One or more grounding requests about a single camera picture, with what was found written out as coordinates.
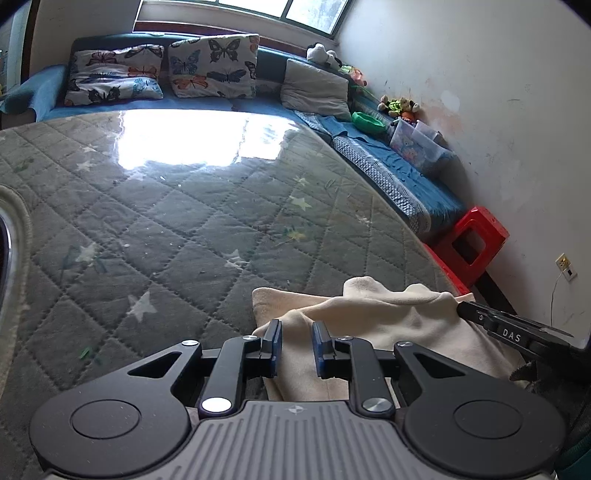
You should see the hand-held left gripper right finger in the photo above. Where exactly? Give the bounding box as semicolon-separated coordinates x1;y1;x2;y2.
311;320;467;415

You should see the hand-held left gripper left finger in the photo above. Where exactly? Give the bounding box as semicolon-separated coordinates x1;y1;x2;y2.
122;318;283;415

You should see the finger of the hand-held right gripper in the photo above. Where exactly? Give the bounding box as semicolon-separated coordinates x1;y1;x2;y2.
456;300;497;329

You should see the cream long-sleeve shirt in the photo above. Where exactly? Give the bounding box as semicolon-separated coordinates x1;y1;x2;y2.
252;276;529;402

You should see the person's right hand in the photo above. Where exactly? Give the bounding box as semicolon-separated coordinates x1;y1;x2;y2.
510;360;575;416

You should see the red plastic stool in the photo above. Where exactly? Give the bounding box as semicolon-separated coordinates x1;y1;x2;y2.
431;206;511;289

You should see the teal jacket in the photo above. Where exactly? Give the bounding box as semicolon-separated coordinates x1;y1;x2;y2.
554;429;591;480

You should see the clear plastic storage box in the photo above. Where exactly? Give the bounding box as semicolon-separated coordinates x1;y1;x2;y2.
389;117;451;175

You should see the brown plush toy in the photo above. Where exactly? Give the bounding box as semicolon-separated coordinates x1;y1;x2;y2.
399;97;422;123

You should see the green plastic bowl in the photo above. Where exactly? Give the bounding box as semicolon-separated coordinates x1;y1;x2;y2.
352;111;386;134

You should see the plain grey pillow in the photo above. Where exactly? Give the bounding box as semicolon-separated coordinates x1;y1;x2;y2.
280;58;352;123

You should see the orange and green plush toy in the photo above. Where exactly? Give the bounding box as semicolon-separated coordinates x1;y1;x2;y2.
342;65;368;88

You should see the round black induction cooktop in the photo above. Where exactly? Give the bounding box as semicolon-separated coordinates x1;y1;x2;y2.
0;210;14;301

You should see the square butterfly print pillow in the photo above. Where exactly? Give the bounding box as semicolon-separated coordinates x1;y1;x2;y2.
167;34;260;99

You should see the panda plush toy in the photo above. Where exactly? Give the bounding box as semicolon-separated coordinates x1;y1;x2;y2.
307;43;343;70

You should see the long butterfly print pillow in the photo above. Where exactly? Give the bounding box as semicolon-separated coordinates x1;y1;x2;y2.
65;45;165;108

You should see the window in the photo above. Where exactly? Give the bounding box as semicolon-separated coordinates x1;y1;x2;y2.
134;0;354;38

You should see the blue sofa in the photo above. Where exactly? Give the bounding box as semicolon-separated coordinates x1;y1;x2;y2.
0;32;467;241

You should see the white power cable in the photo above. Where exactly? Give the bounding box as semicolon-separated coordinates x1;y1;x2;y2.
549;270;566;326

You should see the wall outlet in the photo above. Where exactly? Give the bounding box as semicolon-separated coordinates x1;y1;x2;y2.
555;253;578;281

